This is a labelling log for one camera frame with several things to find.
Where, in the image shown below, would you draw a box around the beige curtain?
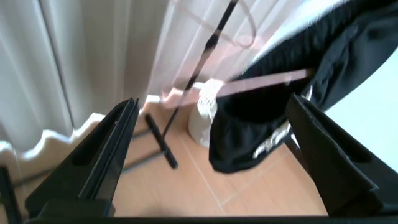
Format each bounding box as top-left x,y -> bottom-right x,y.
0,0 -> 349,153

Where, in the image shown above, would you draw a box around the pink clothes hanger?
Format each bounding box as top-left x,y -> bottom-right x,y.
216,68 -> 313,98
174,0 -> 257,49

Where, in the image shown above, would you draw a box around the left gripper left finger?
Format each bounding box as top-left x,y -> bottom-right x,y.
24,98 -> 141,218

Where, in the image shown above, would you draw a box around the black shorts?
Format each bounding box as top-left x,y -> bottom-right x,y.
208,0 -> 398,174

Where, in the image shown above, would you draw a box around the black clothes rack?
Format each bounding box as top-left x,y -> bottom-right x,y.
0,0 -> 240,224

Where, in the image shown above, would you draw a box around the white laundry basket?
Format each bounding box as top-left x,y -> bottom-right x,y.
188,78 -> 226,149

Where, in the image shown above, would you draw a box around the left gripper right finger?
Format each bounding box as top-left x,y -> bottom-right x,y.
285,93 -> 398,217

